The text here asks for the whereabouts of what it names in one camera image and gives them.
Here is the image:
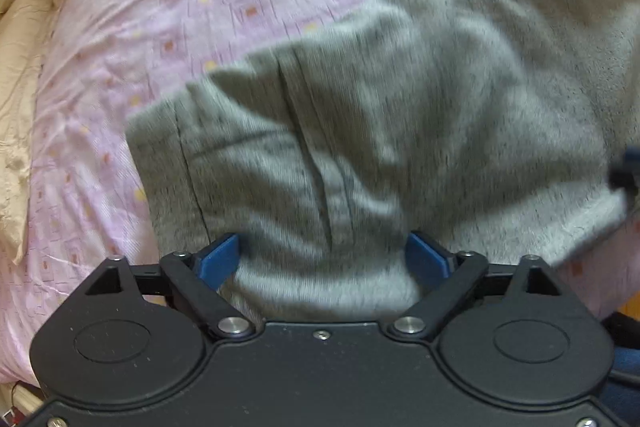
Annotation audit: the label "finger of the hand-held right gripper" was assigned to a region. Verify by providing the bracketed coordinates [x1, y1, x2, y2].
[607, 147, 640, 198]

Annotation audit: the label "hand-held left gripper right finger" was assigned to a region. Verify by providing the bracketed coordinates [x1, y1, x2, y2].
[385, 232, 566, 342]

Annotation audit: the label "pink patterned bed sheet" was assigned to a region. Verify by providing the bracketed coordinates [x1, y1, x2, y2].
[0, 0, 640, 388]

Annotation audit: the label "beige blanket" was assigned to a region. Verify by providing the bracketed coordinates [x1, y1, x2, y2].
[0, 0, 68, 265]

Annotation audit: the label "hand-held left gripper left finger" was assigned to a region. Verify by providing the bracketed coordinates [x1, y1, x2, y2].
[82, 233, 256, 341]

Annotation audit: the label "person's leg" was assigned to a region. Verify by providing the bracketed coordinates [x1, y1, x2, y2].
[599, 311, 640, 427]

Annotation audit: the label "grey knit pants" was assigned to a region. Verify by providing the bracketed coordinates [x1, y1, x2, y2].
[125, 0, 640, 323]

